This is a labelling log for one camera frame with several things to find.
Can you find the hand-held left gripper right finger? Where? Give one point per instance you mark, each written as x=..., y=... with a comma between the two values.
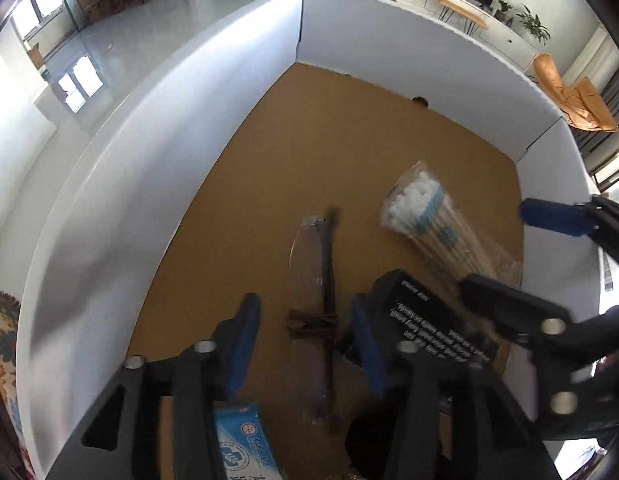
x=368, y=352

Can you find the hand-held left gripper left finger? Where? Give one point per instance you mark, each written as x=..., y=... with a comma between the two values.
x=243, y=347

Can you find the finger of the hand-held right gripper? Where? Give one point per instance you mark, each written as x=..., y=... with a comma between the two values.
x=509, y=302
x=552, y=217

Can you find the black box with white print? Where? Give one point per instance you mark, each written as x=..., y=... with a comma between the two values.
x=429, y=317

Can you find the clear safety glasses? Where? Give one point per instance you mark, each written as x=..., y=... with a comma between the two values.
x=304, y=270

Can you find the cotton swab packet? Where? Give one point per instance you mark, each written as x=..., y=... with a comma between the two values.
x=439, y=225

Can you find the white cardboard container box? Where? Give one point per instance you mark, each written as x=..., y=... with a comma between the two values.
x=339, y=135

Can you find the blue and white medicine box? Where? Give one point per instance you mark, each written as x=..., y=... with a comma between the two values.
x=244, y=442

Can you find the grey curtain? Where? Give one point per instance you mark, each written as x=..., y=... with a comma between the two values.
x=617, y=120

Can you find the orange lounge chair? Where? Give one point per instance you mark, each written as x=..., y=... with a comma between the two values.
x=574, y=95

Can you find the large leafy potted plant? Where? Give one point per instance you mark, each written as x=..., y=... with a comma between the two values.
x=534, y=22

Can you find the small potted plant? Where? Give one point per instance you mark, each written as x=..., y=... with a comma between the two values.
x=502, y=10

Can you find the wooden bench with metal legs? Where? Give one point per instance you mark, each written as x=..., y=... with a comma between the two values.
x=462, y=10

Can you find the floral patterned cloth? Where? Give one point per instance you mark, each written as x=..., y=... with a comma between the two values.
x=2, y=340

